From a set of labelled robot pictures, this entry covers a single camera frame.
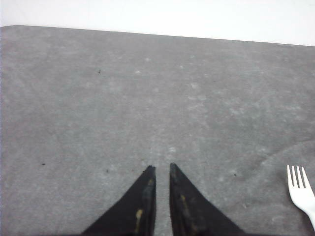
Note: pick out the white plastic fork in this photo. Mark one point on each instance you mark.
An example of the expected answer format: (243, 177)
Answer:
(301, 192)

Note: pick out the grey table cloth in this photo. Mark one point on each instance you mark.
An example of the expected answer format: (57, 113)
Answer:
(84, 112)

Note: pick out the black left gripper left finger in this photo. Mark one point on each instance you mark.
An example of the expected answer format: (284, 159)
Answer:
(134, 214)

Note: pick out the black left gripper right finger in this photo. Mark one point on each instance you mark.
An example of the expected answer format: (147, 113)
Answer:
(192, 214)

